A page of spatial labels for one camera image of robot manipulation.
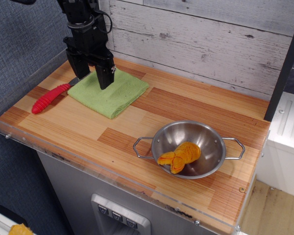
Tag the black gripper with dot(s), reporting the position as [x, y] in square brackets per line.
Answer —
[87, 47]

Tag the green towel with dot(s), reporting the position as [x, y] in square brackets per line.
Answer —
[113, 100]

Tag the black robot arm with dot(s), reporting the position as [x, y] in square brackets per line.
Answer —
[84, 12]

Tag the orange plush fish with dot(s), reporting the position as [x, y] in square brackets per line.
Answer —
[184, 154]

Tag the grey toy fridge cabinet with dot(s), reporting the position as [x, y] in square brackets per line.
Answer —
[74, 189]

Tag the silver dispenser button panel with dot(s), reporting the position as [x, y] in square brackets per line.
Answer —
[114, 219]

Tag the clear acrylic table guard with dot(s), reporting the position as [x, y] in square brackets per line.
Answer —
[102, 146]

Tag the white ribbed appliance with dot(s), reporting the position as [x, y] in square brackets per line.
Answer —
[276, 163]

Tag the red handled fork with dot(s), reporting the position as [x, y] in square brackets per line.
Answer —
[45, 100]

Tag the steel colander with handles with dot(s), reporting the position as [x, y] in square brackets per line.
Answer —
[212, 145]

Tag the right black frame post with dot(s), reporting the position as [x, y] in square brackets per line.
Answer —
[281, 83]

